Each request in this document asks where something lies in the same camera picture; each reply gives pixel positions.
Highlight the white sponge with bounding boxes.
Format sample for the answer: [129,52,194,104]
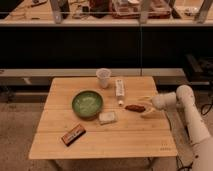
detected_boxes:
[99,112,117,125]

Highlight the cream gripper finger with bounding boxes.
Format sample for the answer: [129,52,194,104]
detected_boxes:
[138,96,152,102]
[140,108,156,118]

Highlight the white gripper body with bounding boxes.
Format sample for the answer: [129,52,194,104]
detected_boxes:
[151,92,177,110]

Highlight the black box at right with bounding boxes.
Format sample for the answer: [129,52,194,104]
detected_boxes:
[182,54,213,82]

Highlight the clear plastic cup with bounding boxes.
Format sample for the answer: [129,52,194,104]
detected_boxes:
[96,68,111,88]

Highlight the red tray on shelf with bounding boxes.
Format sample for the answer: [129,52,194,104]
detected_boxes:
[110,0,171,19]

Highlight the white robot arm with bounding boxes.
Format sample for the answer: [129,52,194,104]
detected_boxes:
[151,85,213,171]

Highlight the wooden table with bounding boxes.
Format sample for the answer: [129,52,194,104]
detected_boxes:
[29,77,177,159]

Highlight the green bowl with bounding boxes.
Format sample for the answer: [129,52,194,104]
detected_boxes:
[72,90,103,119]

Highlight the white tube bottle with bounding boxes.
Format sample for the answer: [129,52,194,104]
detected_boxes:
[115,79,125,106]

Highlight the brown chocolate bar box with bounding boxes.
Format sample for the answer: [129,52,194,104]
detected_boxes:
[61,124,86,146]

